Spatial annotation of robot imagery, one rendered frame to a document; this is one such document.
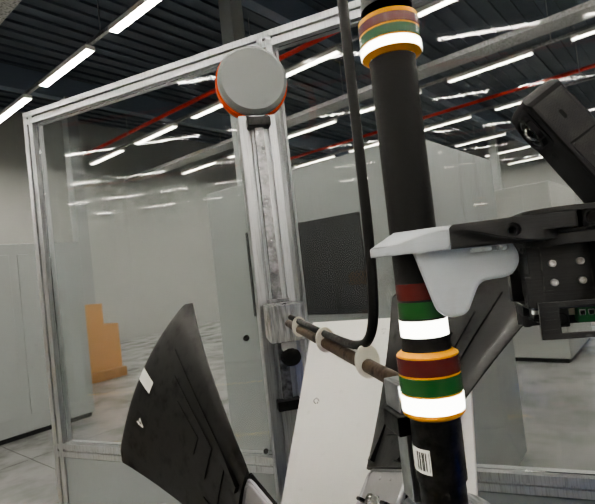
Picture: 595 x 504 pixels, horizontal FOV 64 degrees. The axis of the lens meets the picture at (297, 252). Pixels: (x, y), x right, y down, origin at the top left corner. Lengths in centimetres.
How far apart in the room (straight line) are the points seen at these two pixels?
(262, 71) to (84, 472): 127
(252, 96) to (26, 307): 504
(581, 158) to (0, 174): 1307
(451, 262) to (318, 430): 48
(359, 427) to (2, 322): 528
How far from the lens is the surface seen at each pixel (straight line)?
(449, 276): 32
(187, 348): 57
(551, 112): 35
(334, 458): 73
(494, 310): 47
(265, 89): 109
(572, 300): 33
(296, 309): 91
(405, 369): 34
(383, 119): 35
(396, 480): 45
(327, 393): 77
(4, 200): 1312
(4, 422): 594
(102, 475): 166
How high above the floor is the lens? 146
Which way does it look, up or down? 2 degrees up
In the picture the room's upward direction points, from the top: 6 degrees counter-clockwise
